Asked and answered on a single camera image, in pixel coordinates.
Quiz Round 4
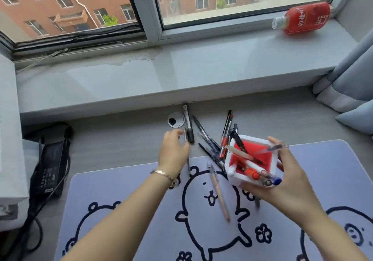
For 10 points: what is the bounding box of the orange cap marker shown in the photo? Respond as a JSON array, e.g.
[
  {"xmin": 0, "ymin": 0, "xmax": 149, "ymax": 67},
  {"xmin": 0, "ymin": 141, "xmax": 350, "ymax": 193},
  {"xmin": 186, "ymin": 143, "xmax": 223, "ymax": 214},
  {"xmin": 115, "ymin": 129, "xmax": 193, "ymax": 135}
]
[{"xmin": 243, "ymin": 167, "xmax": 261, "ymax": 180}]

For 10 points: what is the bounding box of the thick black marker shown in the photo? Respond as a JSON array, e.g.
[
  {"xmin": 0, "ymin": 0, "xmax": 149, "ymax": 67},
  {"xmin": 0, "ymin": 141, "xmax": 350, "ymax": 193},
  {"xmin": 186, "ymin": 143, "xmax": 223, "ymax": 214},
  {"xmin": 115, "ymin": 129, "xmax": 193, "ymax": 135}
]
[{"xmin": 183, "ymin": 103, "xmax": 195, "ymax": 144}]

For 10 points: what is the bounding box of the clear barrel pen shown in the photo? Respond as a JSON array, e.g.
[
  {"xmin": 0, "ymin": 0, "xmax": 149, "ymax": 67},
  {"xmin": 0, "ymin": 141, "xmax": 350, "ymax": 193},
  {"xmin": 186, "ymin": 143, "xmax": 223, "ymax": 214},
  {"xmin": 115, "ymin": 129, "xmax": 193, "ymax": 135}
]
[{"xmin": 256, "ymin": 142, "xmax": 289, "ymax": 155}]

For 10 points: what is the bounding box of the white box appliance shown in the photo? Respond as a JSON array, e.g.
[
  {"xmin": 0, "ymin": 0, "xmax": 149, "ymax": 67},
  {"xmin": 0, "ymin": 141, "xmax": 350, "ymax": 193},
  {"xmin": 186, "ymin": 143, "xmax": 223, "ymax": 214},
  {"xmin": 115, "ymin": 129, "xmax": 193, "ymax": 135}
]
[{"xmin": 0, "ymin": 53, "xmax": 30, "ymax": 231}]

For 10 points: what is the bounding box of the red label drink bottle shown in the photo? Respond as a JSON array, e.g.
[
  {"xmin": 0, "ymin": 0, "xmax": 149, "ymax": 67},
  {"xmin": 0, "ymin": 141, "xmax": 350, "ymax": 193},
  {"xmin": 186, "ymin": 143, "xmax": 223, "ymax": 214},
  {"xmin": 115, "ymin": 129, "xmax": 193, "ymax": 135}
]
[{"xmin": 272, "ymin": 2, "xmax": 331, "ymax": 35}]

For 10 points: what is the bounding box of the beige mechanical pencil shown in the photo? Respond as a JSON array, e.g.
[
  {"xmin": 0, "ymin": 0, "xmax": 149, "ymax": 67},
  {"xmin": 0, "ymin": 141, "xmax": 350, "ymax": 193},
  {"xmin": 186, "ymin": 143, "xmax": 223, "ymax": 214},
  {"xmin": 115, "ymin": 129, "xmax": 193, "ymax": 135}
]
[{"xmin": 207, "ymin": 164, "xmax": 231, "ymax": 222}]

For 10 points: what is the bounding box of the flat wooden stick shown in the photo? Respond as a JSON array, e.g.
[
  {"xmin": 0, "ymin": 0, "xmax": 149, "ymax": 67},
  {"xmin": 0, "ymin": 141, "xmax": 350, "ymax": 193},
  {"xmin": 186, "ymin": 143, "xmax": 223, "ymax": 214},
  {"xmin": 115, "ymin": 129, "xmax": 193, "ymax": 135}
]
[{"xmin": 225, "ymin": 145, "xmax": 264, "ymax": 165}]

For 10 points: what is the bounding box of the white round cable grommet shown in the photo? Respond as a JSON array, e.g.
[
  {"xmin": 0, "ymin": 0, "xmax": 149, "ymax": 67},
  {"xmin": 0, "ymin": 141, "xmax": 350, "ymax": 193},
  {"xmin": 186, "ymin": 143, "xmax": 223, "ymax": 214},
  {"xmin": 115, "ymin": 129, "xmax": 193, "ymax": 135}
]
[{"xmin": 167, "ymin": 112, "xmax": 186, "ymax": 128}]

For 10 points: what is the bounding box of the black power cable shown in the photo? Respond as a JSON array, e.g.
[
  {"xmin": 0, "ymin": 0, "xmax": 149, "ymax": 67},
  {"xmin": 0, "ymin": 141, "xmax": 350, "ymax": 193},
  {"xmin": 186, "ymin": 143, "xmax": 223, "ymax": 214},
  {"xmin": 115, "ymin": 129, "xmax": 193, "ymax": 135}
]
[{"xmin": 0, "ymin": 141, "xmax": 72, "ymax": 261}]

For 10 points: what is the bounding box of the person's right forearm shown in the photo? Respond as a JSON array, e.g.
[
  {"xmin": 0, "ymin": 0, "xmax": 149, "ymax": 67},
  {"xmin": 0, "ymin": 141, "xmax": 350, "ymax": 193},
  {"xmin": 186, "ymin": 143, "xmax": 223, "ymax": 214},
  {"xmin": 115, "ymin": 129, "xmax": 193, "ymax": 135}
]
[{"xmin": 300, "ymin": 208, "xmax": 373, "ymax": 261}]

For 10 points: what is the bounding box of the brick building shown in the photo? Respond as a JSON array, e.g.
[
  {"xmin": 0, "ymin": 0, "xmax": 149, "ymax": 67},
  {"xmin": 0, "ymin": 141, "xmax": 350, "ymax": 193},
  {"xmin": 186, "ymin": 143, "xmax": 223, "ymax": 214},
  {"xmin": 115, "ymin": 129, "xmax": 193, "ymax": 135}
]
[{"xmin": 0, "ymin": 0, "xmax": 276, "ymax": 41}]

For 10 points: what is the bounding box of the black clip pen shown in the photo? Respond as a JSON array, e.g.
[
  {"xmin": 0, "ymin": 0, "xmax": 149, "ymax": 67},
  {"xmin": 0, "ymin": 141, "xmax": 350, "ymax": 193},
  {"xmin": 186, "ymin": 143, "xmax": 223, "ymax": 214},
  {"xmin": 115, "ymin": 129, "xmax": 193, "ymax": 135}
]
[{"xmin": 233, "ymin": 132, "xmax": 249, "ymax": 154}]

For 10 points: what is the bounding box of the grey blue curtain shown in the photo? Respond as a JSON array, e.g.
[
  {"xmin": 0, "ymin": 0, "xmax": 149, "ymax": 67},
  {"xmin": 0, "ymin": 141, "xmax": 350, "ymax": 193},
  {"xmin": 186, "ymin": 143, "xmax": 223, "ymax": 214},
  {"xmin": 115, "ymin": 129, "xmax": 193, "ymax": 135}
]
[{"xmin": 312, "ymin": 26, "xmax": 373, "ymax": 137}]

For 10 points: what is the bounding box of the person's left hand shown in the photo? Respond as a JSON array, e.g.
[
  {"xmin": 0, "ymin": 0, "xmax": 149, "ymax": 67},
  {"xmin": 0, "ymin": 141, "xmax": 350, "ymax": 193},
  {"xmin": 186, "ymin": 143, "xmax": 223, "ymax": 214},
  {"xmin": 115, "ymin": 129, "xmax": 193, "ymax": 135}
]
[{"xmin": 157, "ymin": 129, "xmax": 192, "ymax": 180}]

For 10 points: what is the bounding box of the blue cap pen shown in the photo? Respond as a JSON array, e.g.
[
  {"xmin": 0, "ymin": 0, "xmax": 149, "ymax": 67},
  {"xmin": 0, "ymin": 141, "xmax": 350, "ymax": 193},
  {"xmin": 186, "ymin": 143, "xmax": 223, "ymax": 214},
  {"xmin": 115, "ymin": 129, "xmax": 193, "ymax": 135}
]
[{"xmin": 262, "ymin": 176, "xmax": 283, "ymax": 186}]

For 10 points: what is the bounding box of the black power adapter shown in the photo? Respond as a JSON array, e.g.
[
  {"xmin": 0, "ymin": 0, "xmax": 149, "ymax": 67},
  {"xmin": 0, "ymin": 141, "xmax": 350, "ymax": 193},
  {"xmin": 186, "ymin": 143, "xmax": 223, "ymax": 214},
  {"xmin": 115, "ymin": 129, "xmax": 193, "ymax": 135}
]
[{"xmin": 30, "ymin": 139, "xmax": 71, "ymax": 199}]

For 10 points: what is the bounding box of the lilac cartoon desk mat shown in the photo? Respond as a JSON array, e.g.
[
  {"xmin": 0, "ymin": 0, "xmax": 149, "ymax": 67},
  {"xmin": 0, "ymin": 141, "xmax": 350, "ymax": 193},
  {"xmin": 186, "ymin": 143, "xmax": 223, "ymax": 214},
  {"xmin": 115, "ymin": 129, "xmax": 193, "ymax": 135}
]
[{"xmin": 54, "ymin": 139, "xmax": 373, "ymax": 261}]

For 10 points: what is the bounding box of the white window frame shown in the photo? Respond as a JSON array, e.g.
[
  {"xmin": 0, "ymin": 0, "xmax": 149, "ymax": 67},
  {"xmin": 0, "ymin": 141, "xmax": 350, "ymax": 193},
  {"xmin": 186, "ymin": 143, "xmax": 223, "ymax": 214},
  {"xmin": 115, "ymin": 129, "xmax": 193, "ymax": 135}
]
[{"xmin": 0, "ymin": 0, "xmax": 354, "ymax": 62}]

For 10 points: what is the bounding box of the white and red pen holder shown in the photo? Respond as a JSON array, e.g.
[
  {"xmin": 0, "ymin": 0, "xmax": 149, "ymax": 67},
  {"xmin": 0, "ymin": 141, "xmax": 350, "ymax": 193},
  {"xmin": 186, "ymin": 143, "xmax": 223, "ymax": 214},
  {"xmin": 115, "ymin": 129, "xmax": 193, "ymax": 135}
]
[{"xmin": 224, "ymin": 135, "xmax": 285, "ymax": 189}]

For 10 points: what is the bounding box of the pile of dark pens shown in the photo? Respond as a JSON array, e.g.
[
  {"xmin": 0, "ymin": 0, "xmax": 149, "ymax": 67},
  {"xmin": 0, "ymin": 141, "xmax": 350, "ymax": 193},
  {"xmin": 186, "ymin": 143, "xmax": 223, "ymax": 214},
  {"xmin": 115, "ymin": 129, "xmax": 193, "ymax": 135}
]
[{"xmin": 192, "ymin": 110, "xmax": 239, "ymax": 174}]

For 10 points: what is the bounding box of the thin grey pen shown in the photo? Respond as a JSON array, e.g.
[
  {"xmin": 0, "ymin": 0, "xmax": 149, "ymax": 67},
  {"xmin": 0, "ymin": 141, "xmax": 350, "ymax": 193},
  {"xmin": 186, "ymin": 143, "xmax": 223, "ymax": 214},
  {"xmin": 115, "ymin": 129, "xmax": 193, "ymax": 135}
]
[{"xmin": 184, "ymin": 128, "xmax": 192, "ymax": 177}]

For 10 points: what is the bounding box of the person's left forearm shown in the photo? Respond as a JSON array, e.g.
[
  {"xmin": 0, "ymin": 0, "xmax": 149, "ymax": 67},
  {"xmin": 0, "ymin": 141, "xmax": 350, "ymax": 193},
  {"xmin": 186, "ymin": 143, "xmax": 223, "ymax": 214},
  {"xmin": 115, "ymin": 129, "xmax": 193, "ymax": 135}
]
[{"xmin": 60, "ymin": 171, "xmax": 179, "ymax": 261}]

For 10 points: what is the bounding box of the rose gold bracelet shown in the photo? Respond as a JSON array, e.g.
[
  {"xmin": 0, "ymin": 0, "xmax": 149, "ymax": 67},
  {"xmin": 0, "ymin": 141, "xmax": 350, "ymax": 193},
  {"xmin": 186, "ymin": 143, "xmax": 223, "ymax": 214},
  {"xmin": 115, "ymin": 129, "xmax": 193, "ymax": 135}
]
[{"xmin": 150, "ymin": 169, "xmax": 180, "ymax": 189}]

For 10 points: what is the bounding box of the grey windowsill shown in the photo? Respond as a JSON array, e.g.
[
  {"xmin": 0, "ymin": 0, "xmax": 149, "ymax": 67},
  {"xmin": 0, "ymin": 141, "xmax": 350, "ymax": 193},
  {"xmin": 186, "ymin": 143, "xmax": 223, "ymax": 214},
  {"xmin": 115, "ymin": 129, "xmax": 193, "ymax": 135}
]
[{"xmin": 15, "ymin": 18, "xmax": 359, "ymax": 122}]

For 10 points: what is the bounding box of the person's right hand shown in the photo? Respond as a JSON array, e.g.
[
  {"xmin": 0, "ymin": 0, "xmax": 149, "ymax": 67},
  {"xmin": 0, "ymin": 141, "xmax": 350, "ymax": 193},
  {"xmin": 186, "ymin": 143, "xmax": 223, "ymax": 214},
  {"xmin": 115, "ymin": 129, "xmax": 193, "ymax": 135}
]
[{"xmin": 239, "ymin": 136, "xmax": 326, "ymax": 228}]

